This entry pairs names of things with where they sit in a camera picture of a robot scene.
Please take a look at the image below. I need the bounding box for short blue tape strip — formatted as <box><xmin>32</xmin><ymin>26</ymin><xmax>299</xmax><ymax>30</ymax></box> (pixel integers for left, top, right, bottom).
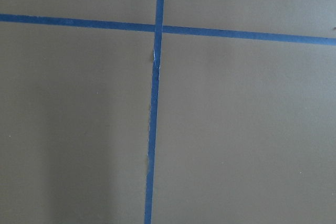
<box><xmin>144</xmin><ymin>0</ymin><xmax>164</xmax><ymax>224</ymax></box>

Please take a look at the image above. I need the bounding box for long blue tape strip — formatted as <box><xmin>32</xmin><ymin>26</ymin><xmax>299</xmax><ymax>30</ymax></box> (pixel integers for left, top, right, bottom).
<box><xmin>1</xmin><ymin>14</ymin><xmax>335</xmax><ymax>46</ymax></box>

